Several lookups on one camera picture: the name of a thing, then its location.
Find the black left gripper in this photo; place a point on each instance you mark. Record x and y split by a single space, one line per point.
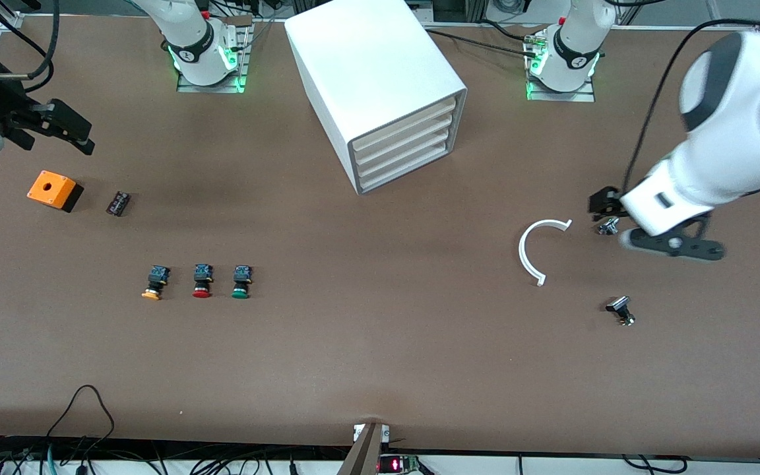
603 200

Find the green mushroom push button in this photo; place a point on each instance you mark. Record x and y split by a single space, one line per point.
240 290

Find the white box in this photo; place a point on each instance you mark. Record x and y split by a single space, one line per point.
400 158

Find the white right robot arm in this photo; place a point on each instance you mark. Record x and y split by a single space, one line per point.
189 33

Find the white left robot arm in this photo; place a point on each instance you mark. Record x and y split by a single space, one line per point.
736 119

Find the yellow mushroom push button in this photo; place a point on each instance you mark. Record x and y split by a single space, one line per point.
158 276

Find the red mushroom push button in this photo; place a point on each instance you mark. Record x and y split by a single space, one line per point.
202 290

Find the white drawer cabinet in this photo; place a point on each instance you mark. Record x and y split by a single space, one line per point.
367 66

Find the chrome metal fitting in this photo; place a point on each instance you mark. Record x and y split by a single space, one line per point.
609 227

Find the lower small metal part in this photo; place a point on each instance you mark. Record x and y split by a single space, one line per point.
617 305

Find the small black contact block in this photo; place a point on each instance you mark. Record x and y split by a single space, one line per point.
118 203

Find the black box red display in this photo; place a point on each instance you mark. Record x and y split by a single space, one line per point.
396 465

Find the orange button enclosure box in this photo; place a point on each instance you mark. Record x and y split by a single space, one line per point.
50 188

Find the white semicircular plastic bracket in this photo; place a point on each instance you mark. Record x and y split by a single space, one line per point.
521 253

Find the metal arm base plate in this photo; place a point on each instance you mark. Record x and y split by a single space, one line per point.
578 95
208 88

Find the white mounting bracket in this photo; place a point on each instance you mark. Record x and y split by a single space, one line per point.
357 432

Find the grey metal post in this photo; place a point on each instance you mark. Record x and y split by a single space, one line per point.
363 455

